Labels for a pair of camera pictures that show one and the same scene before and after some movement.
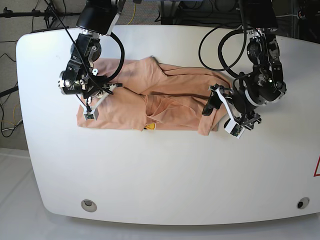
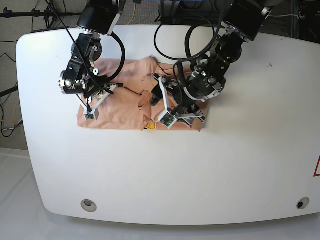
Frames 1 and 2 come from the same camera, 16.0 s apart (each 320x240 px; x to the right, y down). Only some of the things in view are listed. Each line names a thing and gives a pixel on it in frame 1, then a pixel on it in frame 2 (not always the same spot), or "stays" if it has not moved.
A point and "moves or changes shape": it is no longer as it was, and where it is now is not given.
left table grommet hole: (89, 205) stays
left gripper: (79, 79) stays
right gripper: (251, 91) → (202, 84)
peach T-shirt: (155, 96) moves or changes shape
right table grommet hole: (303, 203) stays
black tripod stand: (49, 14) stays
